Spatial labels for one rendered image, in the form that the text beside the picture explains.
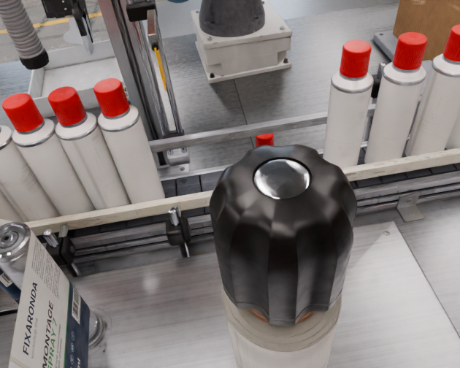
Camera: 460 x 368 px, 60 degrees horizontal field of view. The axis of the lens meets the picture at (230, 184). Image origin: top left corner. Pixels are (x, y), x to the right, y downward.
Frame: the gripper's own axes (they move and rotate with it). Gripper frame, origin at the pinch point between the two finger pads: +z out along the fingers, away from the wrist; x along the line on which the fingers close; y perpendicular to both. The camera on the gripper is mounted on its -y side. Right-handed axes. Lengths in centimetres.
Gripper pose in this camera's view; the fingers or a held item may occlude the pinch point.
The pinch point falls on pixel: (92, 48)
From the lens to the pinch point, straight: 110.0
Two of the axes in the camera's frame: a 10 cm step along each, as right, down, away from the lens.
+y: -9.8, 1.9, -0.4
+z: 1.4, 8.6, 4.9
